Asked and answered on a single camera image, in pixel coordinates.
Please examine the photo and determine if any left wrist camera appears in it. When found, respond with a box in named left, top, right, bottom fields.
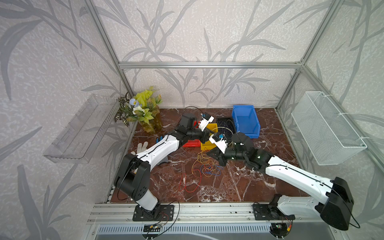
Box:
left=198, top=114, right=214, bottom=132

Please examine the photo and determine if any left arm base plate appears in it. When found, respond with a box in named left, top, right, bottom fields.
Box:
left=133, top=205, right=175, bottom=222

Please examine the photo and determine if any clear plastic wall shelf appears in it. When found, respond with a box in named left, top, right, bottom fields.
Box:
left=43, top=94, right=119, bottom=164

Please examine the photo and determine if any white knit work glove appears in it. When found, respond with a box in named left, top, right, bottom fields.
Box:
left=131, top=142, right=149, bottom=155

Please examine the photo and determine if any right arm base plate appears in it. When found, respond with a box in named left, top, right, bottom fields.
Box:
left=252, top=203, right=296, bottom=221

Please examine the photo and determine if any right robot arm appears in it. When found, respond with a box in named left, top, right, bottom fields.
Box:
left=207, top=133, right=354, bottom=231

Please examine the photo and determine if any yellow plastic bin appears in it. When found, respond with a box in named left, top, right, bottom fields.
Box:
left=201, top=123, right=218, bottom=151

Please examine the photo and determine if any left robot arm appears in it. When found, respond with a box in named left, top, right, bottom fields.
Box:
left=114, top=114, right=214, bottom=211

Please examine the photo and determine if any white wire mesh basket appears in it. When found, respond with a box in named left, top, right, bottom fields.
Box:
left=292, top=91, right=367, bottom=166

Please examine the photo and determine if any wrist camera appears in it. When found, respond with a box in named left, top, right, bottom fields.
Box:
left=209, top=132, right=229, bottom=154
left=198, top=114, right=214, bottom=132

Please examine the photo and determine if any blue plastic bin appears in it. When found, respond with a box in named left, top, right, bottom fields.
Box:
left=232, top=105, right=261, bottom=139

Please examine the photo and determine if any black plastic bin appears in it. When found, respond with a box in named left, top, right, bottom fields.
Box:
left=216, top=117, right=237, bottom=142

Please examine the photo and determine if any aluminium front rail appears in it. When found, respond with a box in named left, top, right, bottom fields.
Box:
left=86, top=201, right=340, bottom=225

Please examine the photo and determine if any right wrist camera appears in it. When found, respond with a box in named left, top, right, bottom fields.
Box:
left=209, top=132, right=229, bottom=154

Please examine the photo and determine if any red plastic bin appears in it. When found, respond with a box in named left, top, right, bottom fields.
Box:
left=183, top=140, right=201, bottom=148

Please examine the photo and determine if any artificial plant in vase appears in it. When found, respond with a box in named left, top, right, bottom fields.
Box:
left=115, top=86, right=163, bottom=134

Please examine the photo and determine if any blue grey work glove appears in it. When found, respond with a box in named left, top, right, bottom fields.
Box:
left=156, top=136, right=165, bottom=144

